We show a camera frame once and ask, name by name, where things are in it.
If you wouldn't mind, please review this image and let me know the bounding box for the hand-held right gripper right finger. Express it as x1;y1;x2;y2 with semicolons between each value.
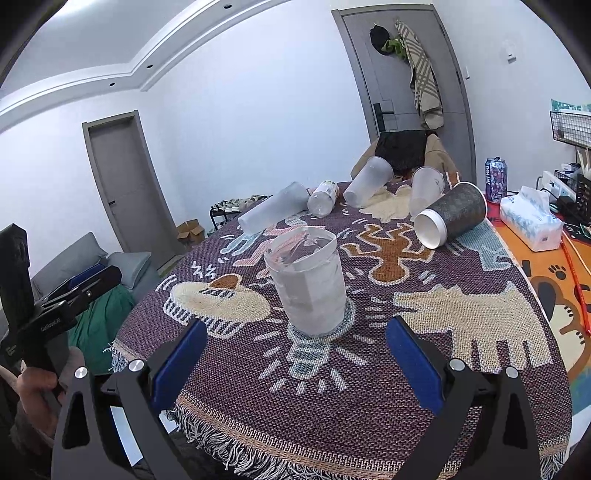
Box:
386;316;544;480

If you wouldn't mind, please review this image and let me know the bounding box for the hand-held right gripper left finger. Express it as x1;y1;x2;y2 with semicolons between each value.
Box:
51;318;208;480

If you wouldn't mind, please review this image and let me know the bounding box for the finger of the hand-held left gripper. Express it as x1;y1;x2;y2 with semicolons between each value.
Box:
33;267;123;320
55;264;110;296

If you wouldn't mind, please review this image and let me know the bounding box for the wide frosted plastic cup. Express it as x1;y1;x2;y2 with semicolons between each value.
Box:
264;226;348;337

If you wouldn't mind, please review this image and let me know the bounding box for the dark patterned paper cup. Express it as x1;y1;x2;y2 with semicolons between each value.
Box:
413;181;488;250

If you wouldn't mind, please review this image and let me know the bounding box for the tall frosted plastic cup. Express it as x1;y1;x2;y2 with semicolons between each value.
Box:
238;181;311;234

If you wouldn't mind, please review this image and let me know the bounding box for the clear plastic cup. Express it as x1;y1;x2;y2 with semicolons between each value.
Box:
410;166;445;215

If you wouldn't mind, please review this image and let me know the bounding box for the small clear labelled cup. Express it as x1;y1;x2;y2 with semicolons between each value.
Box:
307;180;340;217

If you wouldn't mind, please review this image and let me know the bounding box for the person's left hand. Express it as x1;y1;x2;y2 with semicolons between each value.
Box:
14;367;63;439

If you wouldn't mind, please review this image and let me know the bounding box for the grey sofa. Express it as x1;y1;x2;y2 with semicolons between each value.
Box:
28;231;153;324

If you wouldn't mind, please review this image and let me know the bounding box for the printed woven blanket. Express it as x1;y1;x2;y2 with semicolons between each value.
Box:
111;178;573;480

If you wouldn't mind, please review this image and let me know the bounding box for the plain grey door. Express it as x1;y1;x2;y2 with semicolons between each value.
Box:
82;110;188;268

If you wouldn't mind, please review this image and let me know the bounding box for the cardboard box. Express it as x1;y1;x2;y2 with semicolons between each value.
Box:
175;220;206;245

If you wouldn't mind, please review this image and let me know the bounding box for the shoe rack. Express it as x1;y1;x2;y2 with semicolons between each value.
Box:
210;194;271;236

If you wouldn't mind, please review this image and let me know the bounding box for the orange cartoon mat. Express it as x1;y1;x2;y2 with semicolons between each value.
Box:
485;210;591;384

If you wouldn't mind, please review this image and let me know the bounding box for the red stick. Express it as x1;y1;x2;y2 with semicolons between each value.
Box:
561;231;591;334

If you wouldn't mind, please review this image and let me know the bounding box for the white tissue pack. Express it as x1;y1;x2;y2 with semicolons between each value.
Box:
499;185;564;252

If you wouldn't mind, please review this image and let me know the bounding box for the blue drink can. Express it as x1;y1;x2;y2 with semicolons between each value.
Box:
484;158;508;204

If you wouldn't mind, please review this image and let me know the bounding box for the black cloth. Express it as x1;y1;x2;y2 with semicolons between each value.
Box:
375;130;428;174

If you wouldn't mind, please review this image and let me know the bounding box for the white power strip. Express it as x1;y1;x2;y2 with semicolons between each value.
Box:
538;171;573;200

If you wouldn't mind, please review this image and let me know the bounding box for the grey door with coat hooks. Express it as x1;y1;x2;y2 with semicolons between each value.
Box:
331;8;476;183

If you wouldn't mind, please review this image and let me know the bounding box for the plaid scarf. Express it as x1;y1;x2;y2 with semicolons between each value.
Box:
394;21;444;130

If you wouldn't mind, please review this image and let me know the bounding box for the green cloth toy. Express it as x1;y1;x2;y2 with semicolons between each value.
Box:
381;37;410;61

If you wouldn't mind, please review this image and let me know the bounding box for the black hat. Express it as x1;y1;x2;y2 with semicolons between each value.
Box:
369;25;391;55

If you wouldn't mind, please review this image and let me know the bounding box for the black wire desk rack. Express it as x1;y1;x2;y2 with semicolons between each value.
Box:
554;168;591;227

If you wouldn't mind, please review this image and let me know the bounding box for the black door handle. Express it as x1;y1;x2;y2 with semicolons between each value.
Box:
375;102;395;139

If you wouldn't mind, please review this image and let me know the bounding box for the black wire basket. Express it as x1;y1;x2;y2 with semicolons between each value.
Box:
549;110;591;149

